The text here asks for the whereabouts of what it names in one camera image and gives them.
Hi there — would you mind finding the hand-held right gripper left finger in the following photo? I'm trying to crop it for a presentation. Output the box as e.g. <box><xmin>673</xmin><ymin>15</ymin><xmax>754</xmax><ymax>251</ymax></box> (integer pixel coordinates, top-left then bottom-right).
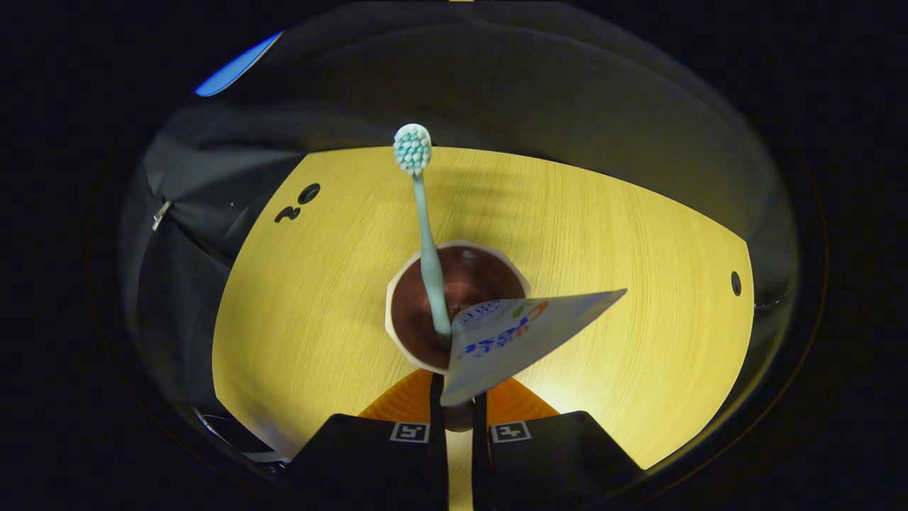
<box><xmin>287</xmin><ymin>369</ymin><xmax>449</xmax><ymax>511</ymax></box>

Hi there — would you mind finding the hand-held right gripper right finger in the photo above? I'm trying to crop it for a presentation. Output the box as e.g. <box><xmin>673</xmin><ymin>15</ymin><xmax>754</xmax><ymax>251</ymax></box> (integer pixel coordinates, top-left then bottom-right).
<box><xmin>472</xmin><ymin>376</ymin><xmax>646</xmax><ymax>511</ymax></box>

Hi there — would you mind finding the white toothpaste tube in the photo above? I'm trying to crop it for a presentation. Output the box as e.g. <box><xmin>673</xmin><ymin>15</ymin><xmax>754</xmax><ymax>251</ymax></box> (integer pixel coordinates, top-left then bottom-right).
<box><xmin>440</xmin><ymin>287</ymin><xmax>629</xmax><ymax>407</ymax></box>

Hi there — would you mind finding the beige cup with handle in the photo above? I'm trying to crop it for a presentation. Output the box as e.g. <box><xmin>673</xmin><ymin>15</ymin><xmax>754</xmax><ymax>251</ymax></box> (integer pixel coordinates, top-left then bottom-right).
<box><xmin>385</xmin><ymin>239</ymin><xmax>531</xmax><ymax>434</ymax></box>

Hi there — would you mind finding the light blue toothbrush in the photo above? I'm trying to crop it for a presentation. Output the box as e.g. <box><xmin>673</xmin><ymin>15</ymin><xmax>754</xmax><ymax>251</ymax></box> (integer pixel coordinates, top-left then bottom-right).
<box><xmin>393</xmin><ymin>123</ymin><xmax>455</xmax><ymax>348</ymax></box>

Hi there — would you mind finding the black backdrop cloth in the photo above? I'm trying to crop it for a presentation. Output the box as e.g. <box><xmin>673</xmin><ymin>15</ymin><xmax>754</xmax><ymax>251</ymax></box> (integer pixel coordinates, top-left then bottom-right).
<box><xmin>121</xmin><ymin>0</ymin><xmax>799</xmax><ymax>455</ymax></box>

